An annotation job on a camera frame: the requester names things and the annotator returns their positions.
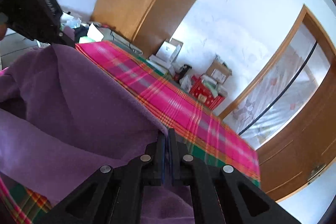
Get pink plaid bed blanket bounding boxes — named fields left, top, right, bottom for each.
left=0, top=40, right=261, bottom=224

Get clear plastic door curtain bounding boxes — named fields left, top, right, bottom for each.
left=231, top=23, right=331, bottom=148

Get white cardboard box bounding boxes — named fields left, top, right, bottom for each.
left=150, top=39, right=184, bottom=69

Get purple fleece garment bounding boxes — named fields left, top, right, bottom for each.
left=0, top=26, right=196, bottom=224

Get wooden door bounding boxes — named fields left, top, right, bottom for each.
left=259, top=38, right=336, bottom=201

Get brown cardboard box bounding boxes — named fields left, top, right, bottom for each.
left=206, top=55, right=233, bottom=84

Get white paper sheet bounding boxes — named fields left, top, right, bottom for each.
left=86, top=22, right=104, bottom=41

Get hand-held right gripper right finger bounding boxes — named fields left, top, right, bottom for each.
left=167, top=128, right=302, bottom=224

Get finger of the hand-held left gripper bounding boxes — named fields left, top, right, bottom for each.
left=52, top=31, right=77, bottom=48

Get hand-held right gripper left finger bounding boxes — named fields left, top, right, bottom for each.
left=34, top=132, right=166, bottom=224

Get red patterned box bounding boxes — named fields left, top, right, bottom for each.
left=189, top=76, right=226, bottom=110

